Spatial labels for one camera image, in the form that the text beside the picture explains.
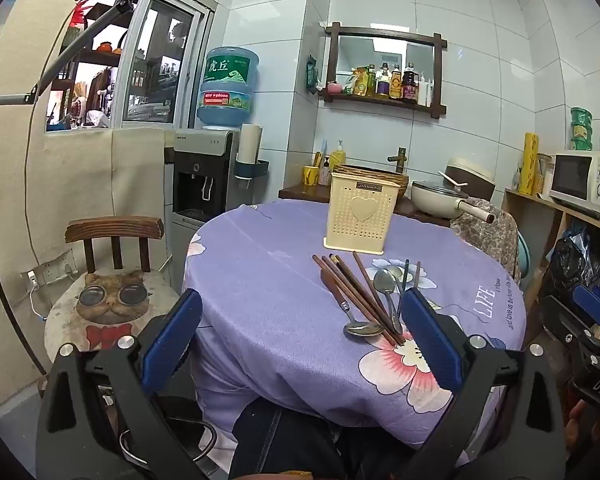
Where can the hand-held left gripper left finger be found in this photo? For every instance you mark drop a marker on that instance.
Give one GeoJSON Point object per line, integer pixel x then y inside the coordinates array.
{"type": "Point", "coordinates": [167, 345]}

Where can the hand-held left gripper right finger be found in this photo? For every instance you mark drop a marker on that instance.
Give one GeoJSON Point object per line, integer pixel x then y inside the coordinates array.
{"type": "Point", "coordinates": [430, 340]}

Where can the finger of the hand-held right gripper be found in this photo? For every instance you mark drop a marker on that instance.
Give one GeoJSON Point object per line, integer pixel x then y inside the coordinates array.
{"type": "Point", "coordinates": [592, 305]}

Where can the brown wooden chopstick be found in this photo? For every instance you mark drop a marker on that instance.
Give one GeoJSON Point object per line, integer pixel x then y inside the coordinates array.
{"type": "Point", "coordinates": [365, 275]}
{"type": "Point", "coordinates": [360, 297]}
{"type": "Point", "coordinates": [319, 261]}

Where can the cream perforated utensil holder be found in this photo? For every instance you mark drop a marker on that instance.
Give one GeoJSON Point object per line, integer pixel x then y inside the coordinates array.
{"type": "Point", "coordinates": [361, 210]}

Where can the person's right hand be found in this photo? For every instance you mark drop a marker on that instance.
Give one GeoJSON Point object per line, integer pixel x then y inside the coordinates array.
{"type": "Point", "coordinates": [576, 425]}

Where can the black plastic bag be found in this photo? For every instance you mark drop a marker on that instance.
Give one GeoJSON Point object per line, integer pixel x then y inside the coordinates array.
{"type": "Point", "coordinates": [570, 260]}

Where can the silver metal spoon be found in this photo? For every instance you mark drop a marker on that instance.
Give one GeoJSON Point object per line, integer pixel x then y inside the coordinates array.
{"type": "Point", "coordinates": [385, 281]}

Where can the teal plastic basin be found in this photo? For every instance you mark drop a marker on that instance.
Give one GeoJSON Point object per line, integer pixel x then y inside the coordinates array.
{"type": "Point", "coordinates": [524, 257]}

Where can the floral patterned cloth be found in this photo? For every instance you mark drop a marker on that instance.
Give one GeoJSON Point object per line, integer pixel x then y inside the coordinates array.
{"type": "Point", "coordinates": [490, 240]}

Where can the light wooden side shelf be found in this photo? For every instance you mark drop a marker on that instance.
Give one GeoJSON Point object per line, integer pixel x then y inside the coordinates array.
{"type": "Point", "coordinates": [520, 210]}

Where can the white microwave oven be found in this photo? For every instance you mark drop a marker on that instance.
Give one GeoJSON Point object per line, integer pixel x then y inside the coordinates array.
{"type": "Point", "coordinates": [577, 180]}

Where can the dark wooden chair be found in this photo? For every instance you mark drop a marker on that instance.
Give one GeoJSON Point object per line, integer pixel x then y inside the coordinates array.
{"type": "Point", "coordinates": [112, 230]}

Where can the purple floral tablecloth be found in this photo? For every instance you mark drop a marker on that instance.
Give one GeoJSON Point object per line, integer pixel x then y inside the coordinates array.
{"type": "Point", "coordinates": [280, 270]}

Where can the cream frying pan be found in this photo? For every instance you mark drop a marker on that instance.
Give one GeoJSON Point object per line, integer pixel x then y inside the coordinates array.
{"type": "Point", "coordinates": [437, 200]}

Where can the yellow wrap roll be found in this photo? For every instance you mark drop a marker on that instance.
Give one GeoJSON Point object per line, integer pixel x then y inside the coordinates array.
{"type": "Point", "coordinates": [528, 165]}

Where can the person's leg in dark jeans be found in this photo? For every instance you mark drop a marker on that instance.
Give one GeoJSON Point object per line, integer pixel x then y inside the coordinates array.
{"type": "Point", "coordinates": [290, 440]}

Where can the brown wicker basket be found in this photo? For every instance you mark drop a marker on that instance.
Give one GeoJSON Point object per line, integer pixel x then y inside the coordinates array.
{"type": "Point", "coordinates": [402, 182]}

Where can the white brown rice cooker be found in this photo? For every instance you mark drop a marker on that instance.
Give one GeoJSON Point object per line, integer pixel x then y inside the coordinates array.
{"type": "Point", "coordinates": [472, 175]}

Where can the beige cloth cover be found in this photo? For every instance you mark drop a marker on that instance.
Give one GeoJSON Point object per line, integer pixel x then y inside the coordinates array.
{"type": "Point", "coordinates": [137, 175]}

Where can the grey water dispenser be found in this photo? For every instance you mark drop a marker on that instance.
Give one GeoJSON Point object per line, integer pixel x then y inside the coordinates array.
{"type": "Point", "coordinates": [200, 175]}

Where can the stack of green cans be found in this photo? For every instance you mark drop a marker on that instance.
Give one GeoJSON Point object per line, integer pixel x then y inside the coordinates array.
{"type": "Point", "coordinates": [581, 130]}

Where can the wooden faucet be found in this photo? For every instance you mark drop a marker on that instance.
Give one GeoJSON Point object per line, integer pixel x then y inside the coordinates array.
{"type": "Point", "coordinates": [399, 160]}

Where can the dark wooden counter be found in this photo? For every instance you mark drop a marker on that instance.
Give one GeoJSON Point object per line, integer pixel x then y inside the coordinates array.
{"type": "Point", "coordinates": [300, 192]}

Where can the yellow mug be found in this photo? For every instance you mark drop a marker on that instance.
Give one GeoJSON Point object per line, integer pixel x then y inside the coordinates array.
{"type": "Point", "coordinates": [311, 176]}

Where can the yellow soap pump bottle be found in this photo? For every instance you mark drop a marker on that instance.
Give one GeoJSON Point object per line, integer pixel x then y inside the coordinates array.
{"type": "Point", "coordinates": [337, 159]}

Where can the paper cup dispenser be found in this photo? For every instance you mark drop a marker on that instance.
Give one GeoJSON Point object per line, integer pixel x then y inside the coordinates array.
{"type": "Point", "coordinates": [250, 155]}

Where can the row of condiment bottles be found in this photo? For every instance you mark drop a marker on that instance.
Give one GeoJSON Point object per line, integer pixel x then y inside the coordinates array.
{"type": "Point", "coordinates": [395, 82]}

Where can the blue water bottle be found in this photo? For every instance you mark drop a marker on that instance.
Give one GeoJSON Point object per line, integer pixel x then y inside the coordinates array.
{"type": "Point", "coordinates": [227, 85]}

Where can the pink small bowl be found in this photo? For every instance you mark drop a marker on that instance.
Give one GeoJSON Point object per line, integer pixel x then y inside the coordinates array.
{"type": "Point", "coordinates": [334, 88]}

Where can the green hanging packet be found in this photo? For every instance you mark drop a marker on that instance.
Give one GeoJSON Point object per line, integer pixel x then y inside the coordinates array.
{"type": "Point", "coordinates": [312, 74]}

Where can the white wall power strip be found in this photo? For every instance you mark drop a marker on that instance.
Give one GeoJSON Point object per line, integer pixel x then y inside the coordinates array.
{"type": "Point", "coordinates": [50, 270]}

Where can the aluminium frame window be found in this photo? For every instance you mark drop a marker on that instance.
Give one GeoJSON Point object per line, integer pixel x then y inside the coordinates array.
{"type": "Point", "coordinates": [160, 55]}

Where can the dark wooden wall shelf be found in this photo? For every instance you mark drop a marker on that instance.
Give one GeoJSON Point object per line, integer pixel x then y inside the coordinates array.
{"type": "Point", "coordinates": [330, 60]}

